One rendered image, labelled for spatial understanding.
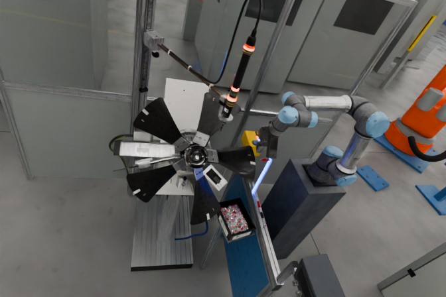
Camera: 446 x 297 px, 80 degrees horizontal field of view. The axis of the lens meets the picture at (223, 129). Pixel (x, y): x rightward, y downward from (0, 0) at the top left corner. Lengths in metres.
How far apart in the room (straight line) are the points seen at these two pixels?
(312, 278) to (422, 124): 3.97
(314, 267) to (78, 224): 1.89
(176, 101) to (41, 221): 1.54
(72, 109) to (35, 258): 1.09
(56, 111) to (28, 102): 0.17
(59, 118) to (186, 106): 1.05
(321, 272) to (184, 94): 1.13
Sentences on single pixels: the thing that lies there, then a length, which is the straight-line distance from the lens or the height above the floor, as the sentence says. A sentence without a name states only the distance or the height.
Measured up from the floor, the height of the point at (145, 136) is 1.15.
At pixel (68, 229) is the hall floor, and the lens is 2.55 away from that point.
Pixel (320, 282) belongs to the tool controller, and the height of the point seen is 1.24.
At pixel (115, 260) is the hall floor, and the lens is 2.40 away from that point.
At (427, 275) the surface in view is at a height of 0.51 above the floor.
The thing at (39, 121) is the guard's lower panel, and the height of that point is 0.69.
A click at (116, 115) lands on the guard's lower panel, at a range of 2.18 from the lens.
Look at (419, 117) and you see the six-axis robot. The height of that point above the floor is 0.61.
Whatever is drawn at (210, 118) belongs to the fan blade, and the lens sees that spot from 1.44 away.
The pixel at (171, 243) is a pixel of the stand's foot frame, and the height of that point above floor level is 0.08.
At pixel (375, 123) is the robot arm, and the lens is 1.46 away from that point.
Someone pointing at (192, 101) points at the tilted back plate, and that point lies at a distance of 1.64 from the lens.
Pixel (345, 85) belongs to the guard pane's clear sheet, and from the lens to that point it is 2.43.
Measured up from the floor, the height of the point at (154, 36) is 1.58.
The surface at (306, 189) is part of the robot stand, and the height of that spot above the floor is 1.00.
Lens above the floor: 2.20
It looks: 39 degrees down
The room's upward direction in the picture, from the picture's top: 19 degrees clockwise
